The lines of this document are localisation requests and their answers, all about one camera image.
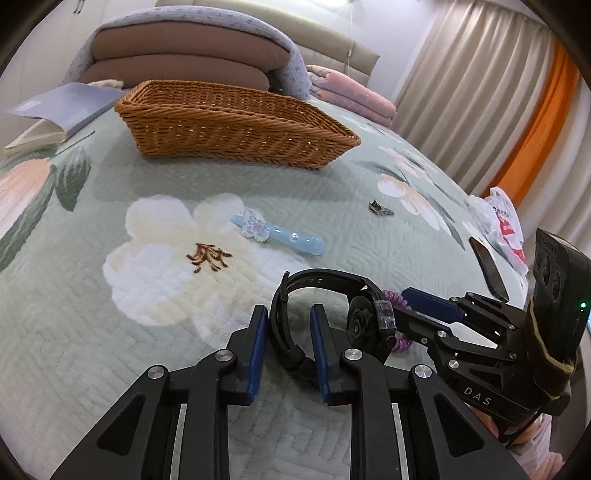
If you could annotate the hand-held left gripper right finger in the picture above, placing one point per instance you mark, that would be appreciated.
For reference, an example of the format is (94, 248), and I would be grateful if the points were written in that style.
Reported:
(323, 350)

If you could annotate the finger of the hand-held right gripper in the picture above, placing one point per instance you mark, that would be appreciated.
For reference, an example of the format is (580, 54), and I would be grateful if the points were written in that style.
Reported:
(418, 325)
(429, 302)

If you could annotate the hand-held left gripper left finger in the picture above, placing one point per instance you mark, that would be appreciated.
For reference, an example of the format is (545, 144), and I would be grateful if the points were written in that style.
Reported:
(256, 350)

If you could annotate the black wrist watch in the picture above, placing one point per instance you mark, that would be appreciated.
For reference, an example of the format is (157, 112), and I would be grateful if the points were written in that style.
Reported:
(323, 277)

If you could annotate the brown wicker basket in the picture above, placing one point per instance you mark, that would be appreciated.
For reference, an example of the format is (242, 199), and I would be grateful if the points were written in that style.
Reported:
(221, 124)

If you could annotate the person's right forearm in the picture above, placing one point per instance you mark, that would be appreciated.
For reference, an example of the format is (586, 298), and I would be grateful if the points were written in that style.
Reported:
(540, 436)

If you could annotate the black smartphone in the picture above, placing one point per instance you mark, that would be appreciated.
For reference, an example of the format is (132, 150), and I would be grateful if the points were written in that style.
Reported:
(490, 267)

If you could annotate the silver hair clip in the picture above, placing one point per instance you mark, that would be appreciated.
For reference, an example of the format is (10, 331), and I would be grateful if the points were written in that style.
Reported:
(379, 208)

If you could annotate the white plastic bag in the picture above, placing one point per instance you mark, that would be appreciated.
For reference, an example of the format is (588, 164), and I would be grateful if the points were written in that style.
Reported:
(503, 221)

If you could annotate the blue hair clip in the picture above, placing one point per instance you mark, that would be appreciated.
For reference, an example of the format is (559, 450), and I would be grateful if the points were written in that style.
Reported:
(281, 233)

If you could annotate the floral quilted bedspread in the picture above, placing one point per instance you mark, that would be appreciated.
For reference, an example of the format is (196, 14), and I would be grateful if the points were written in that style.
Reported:
(138, 286)

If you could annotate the orange curtain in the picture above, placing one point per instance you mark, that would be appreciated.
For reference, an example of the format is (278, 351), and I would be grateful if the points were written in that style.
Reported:
(540, 120)

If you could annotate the folded pink quilt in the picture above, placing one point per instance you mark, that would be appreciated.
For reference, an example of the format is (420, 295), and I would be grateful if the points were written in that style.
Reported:
(355, 94)

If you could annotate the beige curtain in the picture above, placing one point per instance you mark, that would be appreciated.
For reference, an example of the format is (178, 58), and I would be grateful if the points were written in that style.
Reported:
(461, 83)

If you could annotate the beige padded headboard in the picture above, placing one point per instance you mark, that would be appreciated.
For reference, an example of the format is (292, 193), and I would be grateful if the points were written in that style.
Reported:
(332, 50)

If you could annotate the blue patterned blanket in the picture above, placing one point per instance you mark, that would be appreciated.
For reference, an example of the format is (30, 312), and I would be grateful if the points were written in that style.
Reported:
(295, 60)

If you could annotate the folded brown quilt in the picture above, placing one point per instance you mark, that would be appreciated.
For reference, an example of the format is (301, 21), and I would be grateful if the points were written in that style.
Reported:
(175, 71)

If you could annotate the cream fluffy cloth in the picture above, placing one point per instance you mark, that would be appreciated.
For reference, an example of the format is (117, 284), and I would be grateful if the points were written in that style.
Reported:
(107, 84)

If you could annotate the white book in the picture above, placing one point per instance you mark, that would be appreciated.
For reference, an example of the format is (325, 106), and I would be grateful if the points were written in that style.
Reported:
(34, 138)

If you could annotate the open book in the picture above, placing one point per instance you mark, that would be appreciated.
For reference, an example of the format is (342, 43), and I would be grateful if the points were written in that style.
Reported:
(69, 104)

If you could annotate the brown stacked pillows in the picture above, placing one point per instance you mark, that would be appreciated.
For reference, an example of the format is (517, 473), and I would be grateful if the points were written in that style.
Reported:
(184, 44)

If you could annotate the white wardrobe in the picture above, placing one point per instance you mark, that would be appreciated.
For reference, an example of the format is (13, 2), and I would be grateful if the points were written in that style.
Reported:
(55, 32)

